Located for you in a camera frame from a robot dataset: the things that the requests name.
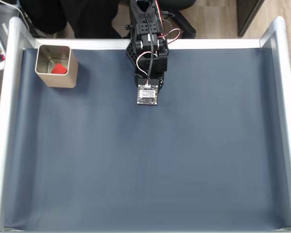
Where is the blue-grey table mat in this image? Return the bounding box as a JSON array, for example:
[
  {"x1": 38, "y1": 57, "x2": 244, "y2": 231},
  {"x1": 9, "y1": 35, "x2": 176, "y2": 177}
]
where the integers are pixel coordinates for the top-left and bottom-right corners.
[{"x1": 3, "y1": 47, "x2": 291, "y2": 231}]

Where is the bare circuit board camera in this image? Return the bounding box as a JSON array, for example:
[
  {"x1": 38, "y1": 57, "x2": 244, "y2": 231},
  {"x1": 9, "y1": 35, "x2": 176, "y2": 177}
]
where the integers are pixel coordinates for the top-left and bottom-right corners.
[{"x1": 136, "y1": 78, "x2": 159, "y2": 106}]

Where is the square metal tin container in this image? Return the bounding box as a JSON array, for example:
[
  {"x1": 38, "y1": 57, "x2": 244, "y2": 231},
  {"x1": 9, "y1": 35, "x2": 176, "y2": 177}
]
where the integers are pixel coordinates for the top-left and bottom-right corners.
[{"x1": 34, "y1": 45, "x2": 79, "y2": 88}]

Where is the dark wooden cabinet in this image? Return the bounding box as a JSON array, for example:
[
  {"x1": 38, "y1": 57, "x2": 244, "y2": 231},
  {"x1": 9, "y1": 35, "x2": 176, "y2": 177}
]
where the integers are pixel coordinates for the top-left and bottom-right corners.
[{"x1": 236, "y1": 0, "x2": 266, "y2": 37}]

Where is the red cube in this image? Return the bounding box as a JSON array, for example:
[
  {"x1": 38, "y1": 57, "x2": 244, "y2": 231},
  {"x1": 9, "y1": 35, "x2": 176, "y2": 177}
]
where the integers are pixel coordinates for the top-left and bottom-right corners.
[{"x1": 50, "y1": 63, "x2": 68, "y2": 75}]

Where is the dark grey case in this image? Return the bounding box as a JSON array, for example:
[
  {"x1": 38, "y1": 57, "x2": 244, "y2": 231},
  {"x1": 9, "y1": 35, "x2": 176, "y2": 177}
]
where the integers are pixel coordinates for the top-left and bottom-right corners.
[{"x1": 0, "y1": 4, "x2": 37, "y2": 38}]

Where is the white gripper servo wire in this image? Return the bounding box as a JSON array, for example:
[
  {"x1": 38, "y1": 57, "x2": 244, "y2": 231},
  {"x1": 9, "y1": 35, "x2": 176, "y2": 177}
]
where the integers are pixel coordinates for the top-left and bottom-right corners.
[{"x1": 136, "y1": 51, "x2": 159, "y2": 79}]

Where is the red white arm servo wire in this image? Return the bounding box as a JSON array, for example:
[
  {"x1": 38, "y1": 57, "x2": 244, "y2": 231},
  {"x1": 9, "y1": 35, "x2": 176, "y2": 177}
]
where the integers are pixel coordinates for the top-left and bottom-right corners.
[{"x1": 159, "y1": 28, "x2": 182, "y2": 45}]

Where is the thin white cable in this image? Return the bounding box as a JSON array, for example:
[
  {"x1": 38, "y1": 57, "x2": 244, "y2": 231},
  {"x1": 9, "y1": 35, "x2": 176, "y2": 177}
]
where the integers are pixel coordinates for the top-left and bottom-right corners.
[{"x1": 0, "y1": 0, "x2": 31, "y2": 32}]

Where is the black camera cable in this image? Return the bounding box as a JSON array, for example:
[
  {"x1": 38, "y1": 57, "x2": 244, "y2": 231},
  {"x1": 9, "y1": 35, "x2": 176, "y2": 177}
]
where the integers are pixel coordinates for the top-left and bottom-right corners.
[{"x1": 145, "y1": 0, "x2": 159, "y2": 85}]

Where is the silver aluminium table frame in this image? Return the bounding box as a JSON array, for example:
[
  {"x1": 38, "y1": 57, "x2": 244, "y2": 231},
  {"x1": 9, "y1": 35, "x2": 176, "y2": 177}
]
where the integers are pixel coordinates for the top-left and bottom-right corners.
[{"x1": 0, "y1": 16, "x2": 291, "y2": 233}]

